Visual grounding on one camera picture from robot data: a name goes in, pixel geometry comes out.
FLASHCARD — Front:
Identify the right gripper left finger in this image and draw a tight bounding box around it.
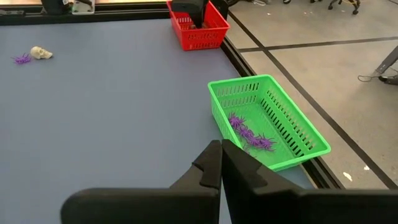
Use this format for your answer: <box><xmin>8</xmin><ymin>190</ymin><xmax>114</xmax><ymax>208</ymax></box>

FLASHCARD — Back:
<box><xmin>60</xmin><ymin>139</ymin><xmax>223</xmax><ymax>224</ymax></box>

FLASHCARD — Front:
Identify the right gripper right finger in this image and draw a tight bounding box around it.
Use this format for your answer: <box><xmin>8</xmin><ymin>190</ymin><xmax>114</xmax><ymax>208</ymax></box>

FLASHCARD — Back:
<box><xmin>221</xmin><ymin>139</ymin><xmax>398</xmax><ymax>224</ymax></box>

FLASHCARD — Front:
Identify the cream plastic skull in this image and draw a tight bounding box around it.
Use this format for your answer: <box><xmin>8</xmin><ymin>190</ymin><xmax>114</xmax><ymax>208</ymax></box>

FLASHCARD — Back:
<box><xmin>30</xmin><ymin>45</ymin><xmax>53</xmax><ymax>60</ymax></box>

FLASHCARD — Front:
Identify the red plastic basket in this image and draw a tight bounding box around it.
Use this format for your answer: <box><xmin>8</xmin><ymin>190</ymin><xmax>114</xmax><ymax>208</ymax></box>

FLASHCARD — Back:
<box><xmin>166</xmin><ymin>0</ymin><xmax>231</xmax><ymax>52</ymax></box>

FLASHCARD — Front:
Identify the green plastic basket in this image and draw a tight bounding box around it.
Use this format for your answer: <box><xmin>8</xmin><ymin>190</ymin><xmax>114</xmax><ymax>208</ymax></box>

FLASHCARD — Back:
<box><xmin>207</xmin><ymin>73</ymin><xmax>331</xmax><ymax>172</ymax></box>

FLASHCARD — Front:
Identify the black office chair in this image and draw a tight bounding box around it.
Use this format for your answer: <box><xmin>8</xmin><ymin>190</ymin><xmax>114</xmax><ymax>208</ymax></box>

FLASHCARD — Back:
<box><xmin>328</xmin><ymin>0</ymin><xmax>361</xmax><ymax>16</ymax></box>

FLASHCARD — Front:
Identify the black power strip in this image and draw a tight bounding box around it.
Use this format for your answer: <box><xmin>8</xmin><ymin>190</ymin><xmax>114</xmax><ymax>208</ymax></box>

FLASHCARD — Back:
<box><xmin>357</xmin><ymin>73</ymin><xmax>398</xmax><ymax>86</ymax></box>

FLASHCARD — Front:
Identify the grey metal stand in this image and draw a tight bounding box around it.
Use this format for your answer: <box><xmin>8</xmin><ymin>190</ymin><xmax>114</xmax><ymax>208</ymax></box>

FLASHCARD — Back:
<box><xmin>374</xmin><ymin>45</ymin><xmax>398</xmax><ymax>75</ymax></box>

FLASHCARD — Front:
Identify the white metal bracket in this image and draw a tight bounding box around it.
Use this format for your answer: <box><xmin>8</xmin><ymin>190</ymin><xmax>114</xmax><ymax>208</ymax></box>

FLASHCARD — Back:
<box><xmin>71</xmin><ymin>0</ymin><xmax>96</xmax><ymax>16</ymax></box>

